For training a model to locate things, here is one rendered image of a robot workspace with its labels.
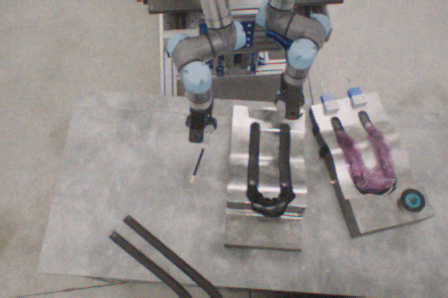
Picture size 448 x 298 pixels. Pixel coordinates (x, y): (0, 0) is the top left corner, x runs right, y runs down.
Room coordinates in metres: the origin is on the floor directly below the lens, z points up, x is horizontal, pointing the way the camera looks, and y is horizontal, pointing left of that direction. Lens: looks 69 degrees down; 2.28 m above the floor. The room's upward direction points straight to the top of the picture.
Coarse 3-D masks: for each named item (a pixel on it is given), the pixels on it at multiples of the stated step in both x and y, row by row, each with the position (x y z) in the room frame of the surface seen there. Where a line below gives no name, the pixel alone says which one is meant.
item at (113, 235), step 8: (112, 232) 0.26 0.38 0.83; (112, 240) 0.23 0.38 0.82; (120, 240) 0.23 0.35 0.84; (128, 248) 0.20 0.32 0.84; (136, 248) 0.21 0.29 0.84; (136, 256) 0.18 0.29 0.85; (144, 256) 0.18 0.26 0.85; (144, 264) 0.15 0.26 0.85; (152, 264) 0.15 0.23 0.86; (152, 272) 0.13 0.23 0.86; (160, 272) 0.12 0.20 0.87
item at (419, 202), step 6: (402, 192) 0.36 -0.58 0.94; (408, 192) 0.36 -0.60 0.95; (414, 192) 0.36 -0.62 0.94; (420, 192) 0.36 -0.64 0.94; (402, 198) 0.34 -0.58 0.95; (414, 198) 0.35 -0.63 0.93; (420, 198) 0.34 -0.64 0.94; (402, 204) 0.32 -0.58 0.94; (408, 204) 0.32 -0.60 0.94; (414, 204) 0.33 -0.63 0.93; (420, 204) 0.32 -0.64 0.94; (402, 210) 0.31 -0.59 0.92; (408, 210) 0.30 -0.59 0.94; (414, 210) 0.30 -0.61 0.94; (420, 210) 0.30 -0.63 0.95
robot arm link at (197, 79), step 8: (192, 64) 0.62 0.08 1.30; (200, 64) 0.62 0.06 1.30; (184, 72) 0.60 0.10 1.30; (192, 72) 0.60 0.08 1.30; (200, 72) 0.60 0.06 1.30; (208, 72) 0.60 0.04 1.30; (184, 80) 0.58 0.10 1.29; (192, 80) 0.57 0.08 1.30; (200, 80) 0.57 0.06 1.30; (208, 80) 0.58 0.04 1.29; (192, 88) 0.56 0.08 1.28; (200, 88) 0.56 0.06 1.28; (208, 88) 0.57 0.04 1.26; (192, 96) 0.56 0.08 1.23; (200, 96) 0.56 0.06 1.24; (208, 96) 0.57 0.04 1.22
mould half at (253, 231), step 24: (240, 120) 0.65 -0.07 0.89; (264, 120) 0.65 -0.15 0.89; (288, 120) 0.65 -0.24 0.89; (240, 144) 0.56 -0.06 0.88; (264, 144) 0.56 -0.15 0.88; (240, 168) 0.46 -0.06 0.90; (264, 168) 0.47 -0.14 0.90; (240, 192) 0.37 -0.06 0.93; (264, 192) 0.37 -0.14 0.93; (240, 216) 0.31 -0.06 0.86; (264, 216) 0.31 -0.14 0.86; (288, 216) 0.31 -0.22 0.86; (240, 240) 0.23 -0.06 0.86; (264, 240) 0.23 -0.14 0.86; (288, 240) 0.23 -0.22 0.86
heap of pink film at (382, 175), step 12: (336, 132) 0.61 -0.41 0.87; (372, 132) 0.60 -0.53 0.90; (348, 144) 0.55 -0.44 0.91; (372, 144) 0.55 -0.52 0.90; (384, 144) 0.54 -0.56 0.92; (348, 156) 0.50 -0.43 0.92; (360, 156) 0.50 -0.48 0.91; (384, 156) 0.51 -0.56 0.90; (348, 168) 0.46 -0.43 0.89; (360, 168) 0.46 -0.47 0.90; (372, 168) 0.47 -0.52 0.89; (384, 168) 0.46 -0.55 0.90; (360, 180) 0.42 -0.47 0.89; (372, 180) 0.42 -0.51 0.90; (384, 180) 0.42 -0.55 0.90
